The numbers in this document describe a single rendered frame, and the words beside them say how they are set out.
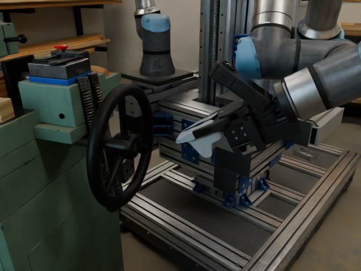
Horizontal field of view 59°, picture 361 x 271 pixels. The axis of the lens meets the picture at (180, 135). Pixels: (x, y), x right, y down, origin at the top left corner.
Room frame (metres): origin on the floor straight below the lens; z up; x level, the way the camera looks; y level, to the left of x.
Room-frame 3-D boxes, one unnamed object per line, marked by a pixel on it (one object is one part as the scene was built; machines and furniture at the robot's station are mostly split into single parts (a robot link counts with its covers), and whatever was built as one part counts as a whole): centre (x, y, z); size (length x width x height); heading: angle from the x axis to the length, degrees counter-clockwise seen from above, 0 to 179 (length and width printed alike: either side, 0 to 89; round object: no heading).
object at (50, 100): (0.71, 0.27, 0.91); 0.15 x 0.14 x 0.09; 161
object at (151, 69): (1.35, 0.10, 0.87); 0.15 x 0.15 x 0.10
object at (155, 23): (1.36, 0.10, 0.98); 0.13 x 0.12 x 0.14; 14
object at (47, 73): (0.72, 0.26, 0.99); 0.13 x 0.11 x 0.06; 161
